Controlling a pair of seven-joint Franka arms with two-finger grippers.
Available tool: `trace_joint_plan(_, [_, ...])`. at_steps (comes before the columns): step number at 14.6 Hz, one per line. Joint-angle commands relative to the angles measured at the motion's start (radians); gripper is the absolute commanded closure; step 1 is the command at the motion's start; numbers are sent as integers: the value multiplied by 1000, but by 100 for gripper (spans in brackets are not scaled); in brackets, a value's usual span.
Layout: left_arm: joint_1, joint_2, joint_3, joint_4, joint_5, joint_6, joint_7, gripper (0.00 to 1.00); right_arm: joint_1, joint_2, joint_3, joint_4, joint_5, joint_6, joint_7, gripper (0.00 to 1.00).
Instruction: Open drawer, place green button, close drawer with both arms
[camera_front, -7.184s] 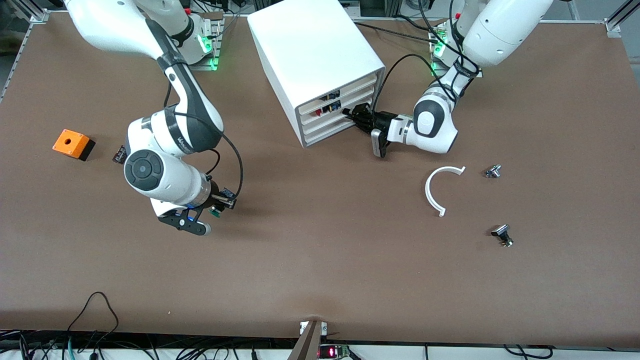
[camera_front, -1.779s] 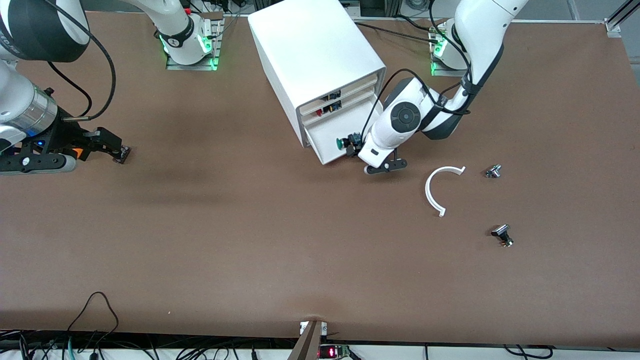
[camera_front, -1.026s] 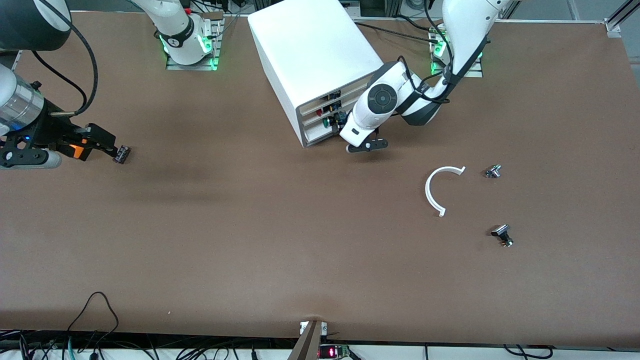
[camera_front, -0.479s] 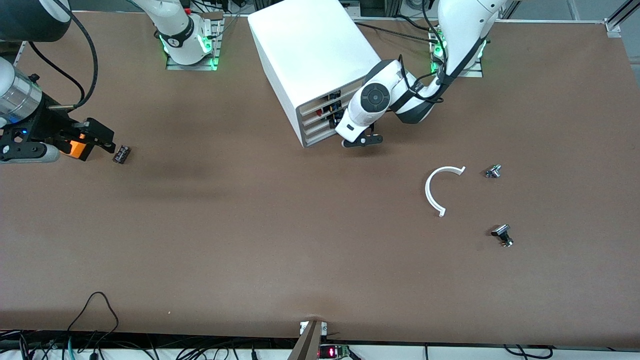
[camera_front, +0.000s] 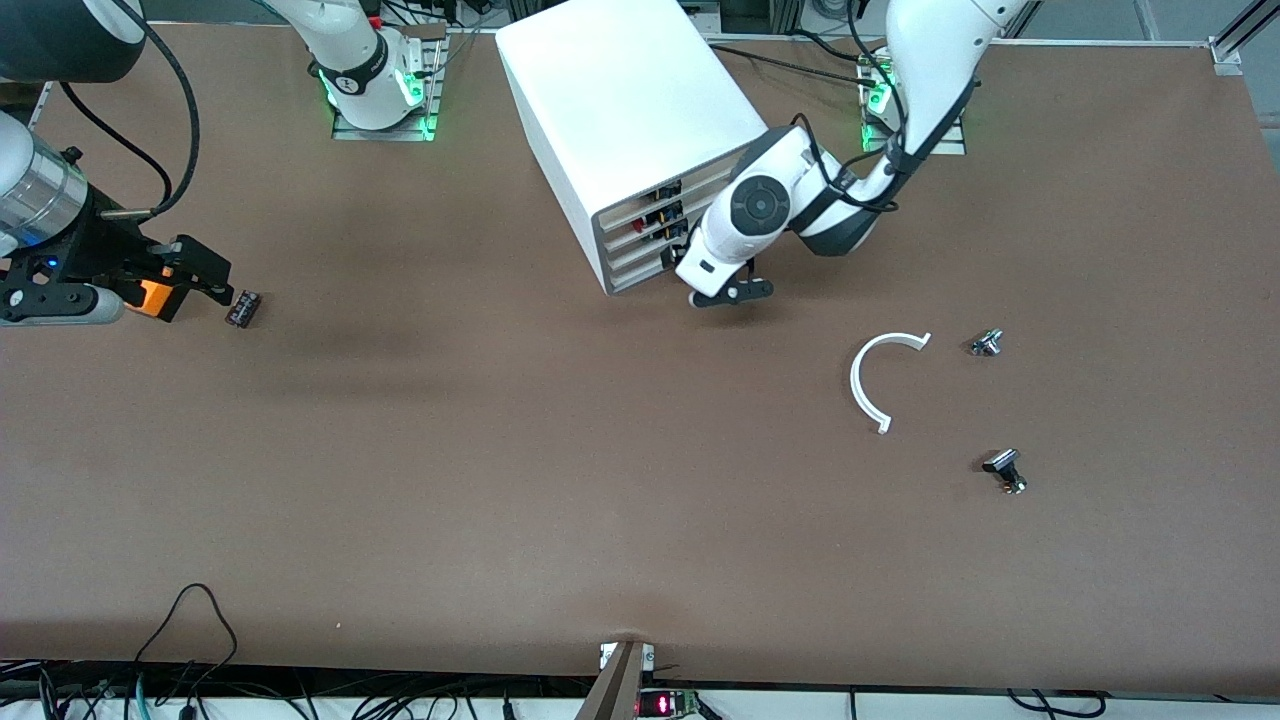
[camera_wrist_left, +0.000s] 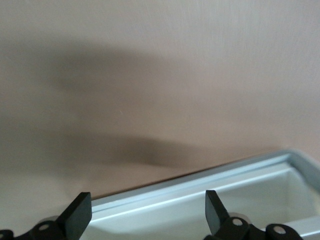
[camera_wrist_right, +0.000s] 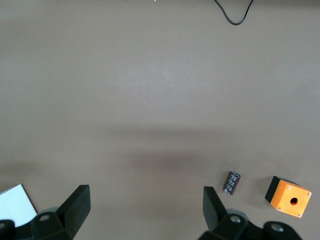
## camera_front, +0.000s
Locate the red digit display module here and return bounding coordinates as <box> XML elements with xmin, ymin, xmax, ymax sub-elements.
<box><xmin>638</xmin><ymin>688</ymin><xmax>701</xmax><ymax>719</ymax></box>

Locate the white curved plastic arc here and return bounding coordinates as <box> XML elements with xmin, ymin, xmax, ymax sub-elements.
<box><xmin>850</xmin><ymin>331</ymin><xmax>933</xmax><ymax>435</ymax></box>

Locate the orange button enclosure box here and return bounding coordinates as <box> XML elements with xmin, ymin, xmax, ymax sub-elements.
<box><xmin>135</xmin><ymin>278</ymin><xmax>193</xmax><ymax>323</ymax></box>

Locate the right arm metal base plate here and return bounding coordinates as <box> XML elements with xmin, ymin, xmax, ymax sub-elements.
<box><xmin>332</xmin><ymin>22</ymin><xmax>448</xmax><ymax>142</ymax></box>

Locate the black cable loop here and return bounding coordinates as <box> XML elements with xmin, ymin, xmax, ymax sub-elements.
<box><xmin>133</xmin><ymin>583</ymin><xmax>239</xmax><ymax>701</ymax></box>

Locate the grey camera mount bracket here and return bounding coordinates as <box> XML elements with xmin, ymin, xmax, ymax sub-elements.
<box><xmin>575</xmin><ymin>640</ymin><xmax>656</xmax><ymax>720</ymax></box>

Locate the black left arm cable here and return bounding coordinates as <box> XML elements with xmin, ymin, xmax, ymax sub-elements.
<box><xmin>790</xmin><ymin>0</ymin><xmax>986</xmax><ymax>216</ymax></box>

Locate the black table cable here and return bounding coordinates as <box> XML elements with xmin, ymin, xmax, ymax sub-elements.
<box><xmin>708</xmin><ymin>42</ymin><xmax>881</xmax><ymax>89</ymax></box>

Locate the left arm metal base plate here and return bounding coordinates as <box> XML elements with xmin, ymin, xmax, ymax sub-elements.
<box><xmin>860</xmin><ymin>45</ymin><xmax>969</xmax><ymax>156</ymax></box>

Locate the aluminium frame profile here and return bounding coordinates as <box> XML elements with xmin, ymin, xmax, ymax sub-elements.
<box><xmin>1208</xmin><ymin>0</ymin><xmax>1280</xmax><ymax>77</ymax></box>

